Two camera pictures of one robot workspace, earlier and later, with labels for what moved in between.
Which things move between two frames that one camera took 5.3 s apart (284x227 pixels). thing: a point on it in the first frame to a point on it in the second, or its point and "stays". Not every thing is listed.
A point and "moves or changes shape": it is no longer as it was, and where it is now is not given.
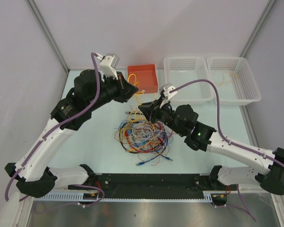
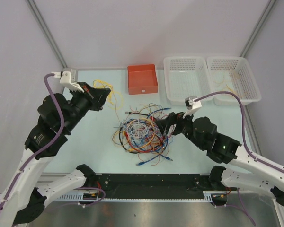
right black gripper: x=152 y=109 to x=171 y=119
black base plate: x=125 y=186 stays
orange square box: x=144 y=77 stays
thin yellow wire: x=136 y=83 moves or changes shape
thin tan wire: x=226 y=73 to x=232 y=90
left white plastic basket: x=179 y=71 stays
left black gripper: x=125 y=90 to x=97 y=96
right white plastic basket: x=235 y=79 stays
